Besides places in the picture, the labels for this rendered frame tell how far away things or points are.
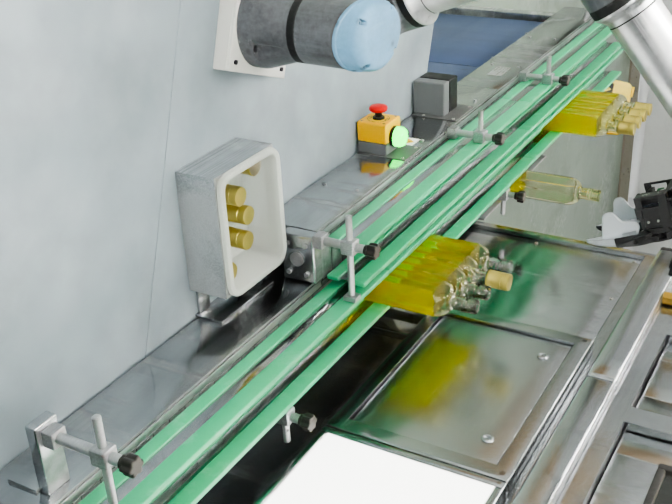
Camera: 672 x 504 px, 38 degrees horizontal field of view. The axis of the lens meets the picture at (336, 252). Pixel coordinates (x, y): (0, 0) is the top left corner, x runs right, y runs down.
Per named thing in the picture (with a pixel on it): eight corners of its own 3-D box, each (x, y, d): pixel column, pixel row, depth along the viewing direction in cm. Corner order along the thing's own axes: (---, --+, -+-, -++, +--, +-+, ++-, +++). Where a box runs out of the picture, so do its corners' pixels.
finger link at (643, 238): (614, 231, 165) (667, 219, 161) (617, 240, 165) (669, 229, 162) (613, 241, 161) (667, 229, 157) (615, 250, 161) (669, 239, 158)
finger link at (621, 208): (598, 196, 171) (645, 192, 165) (606, 227, 173) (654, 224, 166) (589, 203, 169) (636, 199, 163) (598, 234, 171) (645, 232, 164)
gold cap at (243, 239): (220, 231, 168) (241, 235, 166) (232, 222, 171) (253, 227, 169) (223, 249, 170) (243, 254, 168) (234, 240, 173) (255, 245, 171)
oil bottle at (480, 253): (387, 260, 204) (482, 281, 195) (386, 236, 202) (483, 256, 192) (399, 249, 209) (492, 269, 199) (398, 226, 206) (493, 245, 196)
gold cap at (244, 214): (221, 206, 167) (242, 210, 165) (233, 197, 170) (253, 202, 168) (223, 224, 169) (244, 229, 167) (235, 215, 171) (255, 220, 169)
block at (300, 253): (281, 278, 181) (314, 286, 178) (278, 233, 176) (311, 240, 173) (292, 270, 183) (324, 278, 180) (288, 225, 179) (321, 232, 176)
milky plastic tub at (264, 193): (191, 292, 167) (233, 302, 163) (175, 171, 157) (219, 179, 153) (248, 250, 180) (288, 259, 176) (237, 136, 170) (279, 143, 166)
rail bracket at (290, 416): (242, 434, 167) (308, 457, 161) (238, 402, 164) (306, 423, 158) (255, 422, 170) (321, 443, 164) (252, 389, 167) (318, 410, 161)
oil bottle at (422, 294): (347, 297, 191) (447, 321, 182) (346, 272, 189) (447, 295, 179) (360, 284, 196) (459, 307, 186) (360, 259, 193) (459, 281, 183)
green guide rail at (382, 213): (324, 243, 178) (363, 252, 174) (324, 238, 178) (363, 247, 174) (600, 20, 311) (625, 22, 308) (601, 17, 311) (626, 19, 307)
